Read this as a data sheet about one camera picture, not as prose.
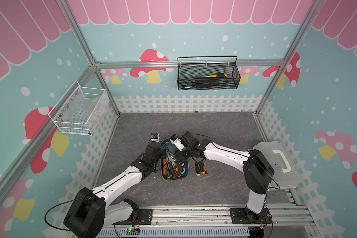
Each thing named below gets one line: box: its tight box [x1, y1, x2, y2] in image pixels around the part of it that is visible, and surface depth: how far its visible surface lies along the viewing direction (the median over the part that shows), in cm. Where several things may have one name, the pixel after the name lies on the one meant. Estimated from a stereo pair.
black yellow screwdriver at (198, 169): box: [194, 162, 201, 178], surface depth 91 cm
